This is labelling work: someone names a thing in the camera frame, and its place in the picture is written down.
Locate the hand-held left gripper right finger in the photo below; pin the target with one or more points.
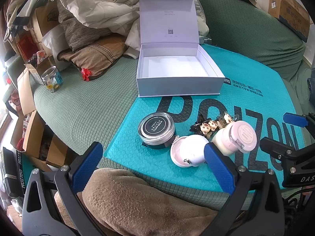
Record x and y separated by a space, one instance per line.
219 168

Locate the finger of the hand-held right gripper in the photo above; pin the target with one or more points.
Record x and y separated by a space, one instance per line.
295 119
275 148

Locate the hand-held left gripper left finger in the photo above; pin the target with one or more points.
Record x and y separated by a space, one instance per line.
87 168

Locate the white dome compact case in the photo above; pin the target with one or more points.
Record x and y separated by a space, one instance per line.
195 150

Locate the cream bottle with pink lid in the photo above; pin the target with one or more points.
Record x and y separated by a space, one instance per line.
228 140

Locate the black star bear hair clip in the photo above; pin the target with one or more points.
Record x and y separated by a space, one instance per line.
204 127

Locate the clear star bear hair clip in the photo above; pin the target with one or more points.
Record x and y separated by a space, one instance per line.
226 118

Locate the black lid glass jar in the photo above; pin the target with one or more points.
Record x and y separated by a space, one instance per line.
156 126

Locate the white hinged gift box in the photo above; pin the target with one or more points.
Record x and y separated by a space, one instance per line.
172 78

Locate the open cardboard box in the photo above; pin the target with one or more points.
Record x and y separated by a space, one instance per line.
37 137

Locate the green quilted sofa cover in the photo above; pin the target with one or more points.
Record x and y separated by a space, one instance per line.
86 108

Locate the brown plush blanket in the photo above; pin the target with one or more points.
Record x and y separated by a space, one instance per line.
137 201

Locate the black bag teal print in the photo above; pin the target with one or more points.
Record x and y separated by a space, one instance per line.
17 174

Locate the teal bubble mailer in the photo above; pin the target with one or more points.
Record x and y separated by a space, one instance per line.
147 108

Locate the red ribbon bow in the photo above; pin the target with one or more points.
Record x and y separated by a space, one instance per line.
86 74

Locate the glass jar colourful label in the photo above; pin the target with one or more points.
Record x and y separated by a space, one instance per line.
52 80

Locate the cardboard box flap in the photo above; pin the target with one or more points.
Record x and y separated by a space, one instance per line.
25 91

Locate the cardboard box with label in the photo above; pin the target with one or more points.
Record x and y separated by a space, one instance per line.
290 12

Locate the brown striped pillow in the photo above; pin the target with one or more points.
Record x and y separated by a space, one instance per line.
98 54

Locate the white plastic bag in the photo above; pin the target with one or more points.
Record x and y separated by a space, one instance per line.
55 46

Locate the grey-brown ribbed pillow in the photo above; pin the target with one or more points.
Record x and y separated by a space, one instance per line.
78 27

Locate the beige duvet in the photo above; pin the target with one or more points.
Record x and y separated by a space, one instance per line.
103 2

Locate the pile of clothes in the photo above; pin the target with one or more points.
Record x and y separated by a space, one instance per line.
27 2

